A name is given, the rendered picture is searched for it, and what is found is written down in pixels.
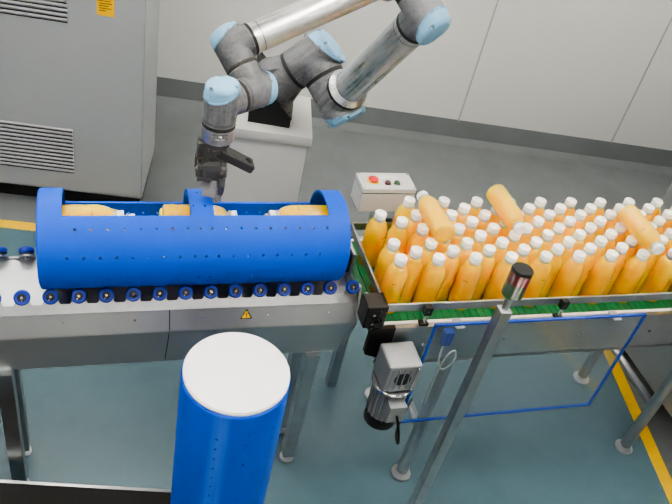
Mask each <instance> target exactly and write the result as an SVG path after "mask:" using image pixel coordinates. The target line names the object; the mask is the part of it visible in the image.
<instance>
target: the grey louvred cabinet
mask: <svg viewBox="0 0 672 504"><path fill-rule="evenodd" d="M159 6H160V0H0V193H8V194H16V195H25V196H33V197H37V192H38V190H39V188H42V187H45V188H64V193H65V200H68V201H142V198H143V194H144V190H145V187H146V183H147V179H148V175H149V171H150V167H151V163H152V156H153V152H154V145H155V117H156V89H157V61H158V34H159Z"/></svg>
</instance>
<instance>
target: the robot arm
mask: <svg viewBox="0 0 672 504"><path fill-rule="evenodd" d="M376 1H378V0H300V1H297V2H295V3H293V4H290V5H288V6H286V7H283V8H281V9H278V10H276V11H274V12H271V13H269V14H267V15H264V16H262V17H260V18H257V19H255V20H253V21H250V22H248V23H244V24H241V25H238V23H237V22H235V21H230V22H227V23H225V24H223V25H222V26H220V27H219V28H218V29H216V30H215V31H214V32H213V33H212V35H211V37H210V43H211V45H212V47H213V51H214V53H216V55H217V57H218V59H219V61H220V62H221V64H222V66H223V68H224V70H225V72H226V73H227V75H228V76H215V77H212V78H210V79H209V80H208V81H207V82H206V84H205V90H204V92H203V98H204V100H203V112H202V123H201V134H200V136H197V149H196V151H195V159H194V162H195V163H194V167H195V175H196V177H197V181H203V182H201V183H200V187H201V188H202V189H203V190H202V191H201V194H202V195H203V196H207V197H211V198H214V202H215V203H218V202H219V200H220V199H221V198H222V195H223V193H224V189H225V179H226V178H227V163H229V164H231V165H233V166H235V167H237V168H239V169H241V170H243V171H245V172H247V173H249V174H250V173H252V172H253V170H254V169H255V166H254V162H253V159H252V158H250V157H248V156H246V155H244V154H242V153H240V152H238V151H236V150H234V149H232V148H230V147H229V146H230V144H231V143H233V141H234V135H235V127H236V120H237V115H240V114H243V113H246V112H249V111H252V110H255V109H258V108H263V107H266V106H267V105H269V104H272V103H273V102H274V101H275V100H276V99H277V100H278V101H279V102H280V103H282V104H284V105H289V104H291V103H292V102H293V101H294V100H295V99H296V97H297V96H298V95H299V93H300V92H301V90H302V89H304V88H305V87H307V89H308V91H309V93H310V94H311V96H312V98H313V100H314V102H315V104H316V105H317V107H318V109H319V111H320V113H321V115H322V116H323V118H324V121H326V123H327V125H328V126H329V127H330V128H335V127H337V126H340V125H342V124H344V123H346V122H348V121H350V120H352V119H354V118H356V117H358V116H360V115H361V114H363V113H364V112H365V106H364V105H363V103H364V102H365V100H366V97H367V92H368V91H370V90H371V89H372V88H373V87H374V86H375V85H376V84H377V83H378V82H380V81H381V80H382V79H383V78H384V77H385V76H386V75H387V74H388V73H389V72H391V71H392V70H393V69H394V68H395V67H396V66H397V65H398V64H399V63H401V62H402V61H403V60H404V59H405V58H406V57H407V56H408V55H409V54H411V53H412V52H413V51H414V50H415V49H416V48H417V47H418V46H419V45H422V46H424V45H428V44H430V43H432V42H433V41H435V40H436V39H438V37H440V36H442V35H443V34H444V33H445V32H446V31H447V29H448V28H449V27H450V24H451V17H450V15H449V13H448V9H447V7H446V6H445V5H444V3H443V2H442V0H395V1H396V3H397V4H398V6H399V8H400V10H401V11H400V12H399V14H398V15H397V17H396V18H395V19H394V20H393V21H392V22H391V23H390V24H389V25H388V26H387V27H386V28H385V29H384V30H383V31H382V32H381V33H380V34H379V35H378V36H377V37H376V38H375V39H374V40H373V41H372V42H371V43H370V44H369V45H368V46H367V47H366V48H365V49H364V50H363V51H362V52H361V53H360V54H359V55H358V56H357V57H356V58H355V59H354V60H353V61H352V62H351V64H350V65H349V66H348V67H347V68H346V69H343V67H342V65H341V64H342V63H344V62H345V55H344V53H343V51H342V49H341V48H340V46H339V45H338V43H337V42H336V41H335V40H334V38H333V37H332V36H331V35H330V34H329V33H328V32H326V31H325V30H323V29H318V30H316V31H314V32H313V33H311V34H308V35H307V36H306V37H305V38H303V39H302V40H300V41H299V42H297V43H296V44H294V45H293V46H291V47H290V48H289V49H287V50H286V51H284V52H283V53H281V54H280V55H276V56H272V57H267V58H264V59H263V60H261V61H260V62H259V63H258V61H257V59H256V57H255V56H256V55H259V54H260V53H261V52H263V51H265V50H268V49H270V48H272V47H274V46H277V45H279V44H281V43H283V42H286V41H288V40H290V39H292V38H295V37H297V36H299V35H301V34H304V33H306V32H308V31H311V30H313V29H315V28H317V27H320V26H322V25H324V24H326V23H329V22H331V21H333V20H335V19H338V18H340V17H342V16H344V15H347V14H349V13H351V12H354V11H356V10H358V9H360V8H363V7H365V6H367V5H369V4H372V3H374V2H376Z"/></svg>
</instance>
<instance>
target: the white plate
mask: <svg viewBox="0 0 672 504"><path fill-rule="evenodd" d="M182 374H183V381H184V384H185V387H186V389H187V390H188V392H189V393H190V395H191V396H192V397H193V398H194V399H195V400H196V401H197V402H198V403H199V404H201V405H202V406H204V407H205V408H207V409H209V410H211V411H214V412H216V413H219V414H223V415H228V416H250V415H255V414H259V413H262V412H264V411H266V410H268V409H270V408H272V407H273V406H275V405H276V404H277V403H278V402H279V401H280V400H281V399H282V398H283V397H284V395H285V394H286V392H287V389H288V387H289V382H290V369H289V365H288V363H287V361H286V359H285V357H284V356H283V354H282V353H281V352H280V351H279V350H278V349H277V348H276V347H275V346H274V345H273V344H271V343H270V342H268V341H266V340H264V339H262V338H260V337H258V336H255V335H251V334H247V333H240V332H227V333H220V334H216V335H213V336H210V337H207V338H205V339H203V340H202V341H200V342H199V343H197V344H196V345H195V346H194V347H193V348H192V349H191V350H190V351H189V353H188V354H187V356H186V358H185V360H184V364H183V371H182Z"/></svg>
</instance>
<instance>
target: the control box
mask: <svg viewBox="0 0 672 504"><path fill-rule="evenodd" d="M371 175H373V176H376V177H378V179H379V180H378V181H377V182H371V181H370V180H369V179H368V178H369V176H371ZM381 176H382V177H381ZM386 176H388V177H389V178H388V177H386ZM390 176H391V177H390ZM394 176H397V177H394ZM385 177H386V178H385ZM392 177H393V178H392ZM386 180H390V181H391V185H387V184H385V181H386ZM395 180H399V181H400V185H396V184H395V183H394V182H395ZM415 193H416V188H415V186H414V184H413V182H412V180H411V178H410V177H409V175H408V173H356V175H355V180H354V184H353V188H352V192H351V197H352V199H353V201H354V204H355V206H356V208H357V211H376V210H378V209H382V210H384V211H396V210H397V209H398V207H399V206H400V205H401V204H403V202H404V199H405V197H406V196H411V197H413V198H414V196H415Z"/></svg>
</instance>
